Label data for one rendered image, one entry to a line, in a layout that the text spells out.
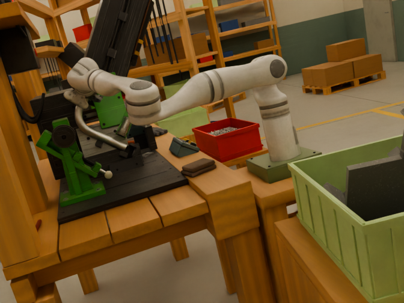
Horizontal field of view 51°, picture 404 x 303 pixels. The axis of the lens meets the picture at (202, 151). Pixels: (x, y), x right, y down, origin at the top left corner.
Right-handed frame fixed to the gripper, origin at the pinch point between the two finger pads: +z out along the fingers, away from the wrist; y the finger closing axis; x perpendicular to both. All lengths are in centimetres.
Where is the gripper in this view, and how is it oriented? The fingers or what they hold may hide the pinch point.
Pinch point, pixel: (86, 95)
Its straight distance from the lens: 171.1
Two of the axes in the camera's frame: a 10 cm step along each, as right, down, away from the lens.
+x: -4.7, 8.6, -1.9
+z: -2.3, 0.9, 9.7
